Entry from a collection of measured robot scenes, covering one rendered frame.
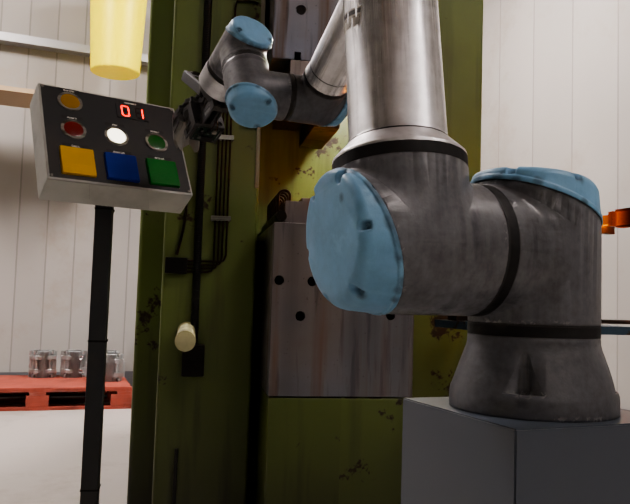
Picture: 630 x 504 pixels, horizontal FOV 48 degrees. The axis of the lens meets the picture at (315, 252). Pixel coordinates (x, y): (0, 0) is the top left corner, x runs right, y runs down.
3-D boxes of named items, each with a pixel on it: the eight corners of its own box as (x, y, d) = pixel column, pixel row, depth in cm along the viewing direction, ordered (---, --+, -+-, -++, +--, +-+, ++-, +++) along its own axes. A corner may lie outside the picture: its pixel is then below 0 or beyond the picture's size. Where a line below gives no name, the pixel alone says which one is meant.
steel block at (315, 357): (412, 397, 187) (416, 228, 190) (267, 396, 180) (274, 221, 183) (362, 374, 242) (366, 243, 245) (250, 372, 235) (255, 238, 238)
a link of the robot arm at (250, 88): (296, 101, 130) (285, 54, 137) (235, 92, 126) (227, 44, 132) (279, 135, 137) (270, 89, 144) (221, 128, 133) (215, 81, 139)
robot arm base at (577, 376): (659, 419, 78) (659, 327, 79) (518, 425, 71) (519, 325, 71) (541, 395, 96) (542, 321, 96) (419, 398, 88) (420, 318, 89)
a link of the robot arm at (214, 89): (202, 51, 144) (244, 61, 150) (193, 68, 148) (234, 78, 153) (211, 84, 140) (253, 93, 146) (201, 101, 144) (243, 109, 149)
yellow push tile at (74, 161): (97, 175, 158) (93, 149, 162) (62, 171, 154) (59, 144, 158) (95, 180, 159) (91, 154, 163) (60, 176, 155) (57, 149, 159)
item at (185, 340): (197, 354, 154) (198, 329, 154) (172, 353, 153) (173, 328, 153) (196, 341, 197) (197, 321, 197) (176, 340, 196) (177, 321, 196)
